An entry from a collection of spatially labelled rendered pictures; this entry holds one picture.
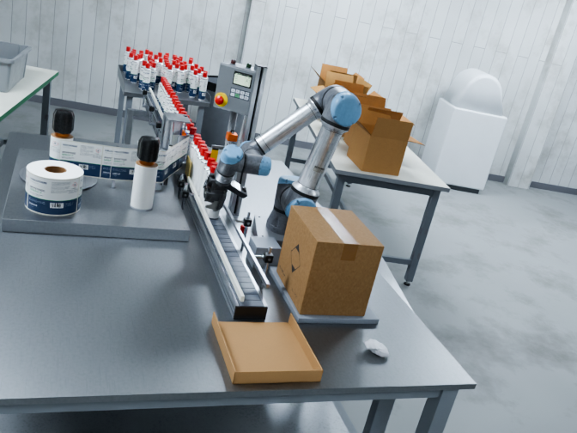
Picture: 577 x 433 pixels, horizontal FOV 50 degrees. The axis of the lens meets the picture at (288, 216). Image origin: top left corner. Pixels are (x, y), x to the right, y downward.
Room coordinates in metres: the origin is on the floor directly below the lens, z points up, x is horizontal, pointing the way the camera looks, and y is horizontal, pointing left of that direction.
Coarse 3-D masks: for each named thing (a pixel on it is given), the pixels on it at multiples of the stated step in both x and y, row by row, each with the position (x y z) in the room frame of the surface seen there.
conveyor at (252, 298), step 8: (184, 176) 2.80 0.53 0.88; (216, 224) 2.32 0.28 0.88; (208, 232) 2.23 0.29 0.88; (216, 232) 2.24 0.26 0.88; (224, 232) 2.26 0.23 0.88; (224, 240) 2.19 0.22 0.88; (216, 248) 2.10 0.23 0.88; (224, 248) 2.11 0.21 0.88; (232, 248) 2.13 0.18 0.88; (232, 256) 2.06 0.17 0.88; (232, 264) 2.00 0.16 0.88; (240, 264) 2.02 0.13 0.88; (240, 272) 1.95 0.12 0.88; (240, 280) 1.89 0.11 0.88; (248, 280) 1.91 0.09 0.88; (232, 288) 1.83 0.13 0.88; (248, 288) 1.85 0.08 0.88; (248, 296) 1.79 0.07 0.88; (256, 296) 1.81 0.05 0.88; (240, 304) 1.73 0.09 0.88; (248, 304) 1.74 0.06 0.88; (256, 304) 1.76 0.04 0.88
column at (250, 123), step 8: (256, 64) 2.59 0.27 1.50; (256, 72) 2.57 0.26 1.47; (264, 72) 2.58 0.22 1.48; (256, 80) 2.57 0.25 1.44; (264, 80) 2.59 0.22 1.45; (256, 88) 2.57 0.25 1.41; (256, 96) 2.59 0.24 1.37; (256, 104) 2.58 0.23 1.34; (248, 112) 2.57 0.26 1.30; (256, 112) 2.58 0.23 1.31; (248, 120) 2.57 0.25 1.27; (256, 120) 2.58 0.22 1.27; (248, 128) 2.57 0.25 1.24; (248, 136) 2.59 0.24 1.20; (240, 176) 2.59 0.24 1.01; (240, 184) 2.59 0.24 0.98; (232, 192) 2.60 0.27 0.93; (232, 200) 2.57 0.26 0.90; (240, 200) 2.58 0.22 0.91; (232, 208) 2.57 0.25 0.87
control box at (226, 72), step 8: (224, 64) 2.60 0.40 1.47; (240, 64) 2.66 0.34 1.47; (224, 72) 2.60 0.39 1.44; (232, 72) 2.59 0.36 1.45; (248, 72) 2.58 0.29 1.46; (224, 80) 2.60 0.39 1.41; (232, 80) 2.59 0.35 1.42; (216, 88) 2.60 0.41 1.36; (224, 88) 2.60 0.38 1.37; (240, 88) 2.58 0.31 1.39; (248, 88) 2.57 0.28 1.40; (224, 96) 2.59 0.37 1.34; (216, 104) 2.60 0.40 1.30; (224, 104) 2.59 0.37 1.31; (232, 104) 2.59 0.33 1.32; (240, 104) 2.58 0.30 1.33; (248, 104) 2.57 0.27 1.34; (240, 112) 2.58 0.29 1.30
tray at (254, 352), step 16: (288, 320) 1.77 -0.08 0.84; (224, 336) 1.61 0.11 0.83; (240, 336) 1.63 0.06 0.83; (256, 336) 1.65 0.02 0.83; (272, 336) 1.67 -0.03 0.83; (288, 336) 1.69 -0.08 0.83; (304, 336) 1.65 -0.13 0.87; (224, 352) 1.50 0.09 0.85; (240, 352) 1.54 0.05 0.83; (256, 352) 1.56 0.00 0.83; (272, 352) 1.58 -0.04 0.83; (288, 352) 1.60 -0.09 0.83; (304, 352) 1.62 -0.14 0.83; (240, 368) 1.47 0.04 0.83; (256, 368) 1.48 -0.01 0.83; (272, 368) 1.50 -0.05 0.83; (288, 368) 1.52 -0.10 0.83; (304, 368) 1.54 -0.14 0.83; (320, 368) 1.50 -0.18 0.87
